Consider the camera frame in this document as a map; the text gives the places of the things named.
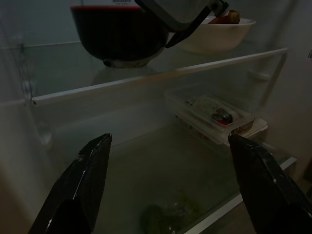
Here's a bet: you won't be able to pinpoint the white ceramic bowl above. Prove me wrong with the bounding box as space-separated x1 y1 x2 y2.
179 17 257 55

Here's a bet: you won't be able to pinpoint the glass fridge shelf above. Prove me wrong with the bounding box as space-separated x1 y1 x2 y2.
107 117 298 234
31 47 290 108

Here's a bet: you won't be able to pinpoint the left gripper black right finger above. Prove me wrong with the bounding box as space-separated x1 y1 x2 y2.
228 133 312 234

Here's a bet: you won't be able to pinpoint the clear plastic food container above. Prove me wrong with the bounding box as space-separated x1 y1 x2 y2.
174 114 269 147
164 89 256 130

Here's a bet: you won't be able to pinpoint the green leafy vegetables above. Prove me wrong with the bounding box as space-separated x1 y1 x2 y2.
140 191 209 234

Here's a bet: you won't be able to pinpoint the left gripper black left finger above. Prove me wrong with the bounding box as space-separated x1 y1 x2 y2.
28 133 113 234

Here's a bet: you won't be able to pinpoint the brown red sausage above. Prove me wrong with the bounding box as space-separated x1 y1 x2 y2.
207 9 242 25

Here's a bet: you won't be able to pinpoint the silver fridge body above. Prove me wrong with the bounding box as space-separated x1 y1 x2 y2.
0 0 312 234

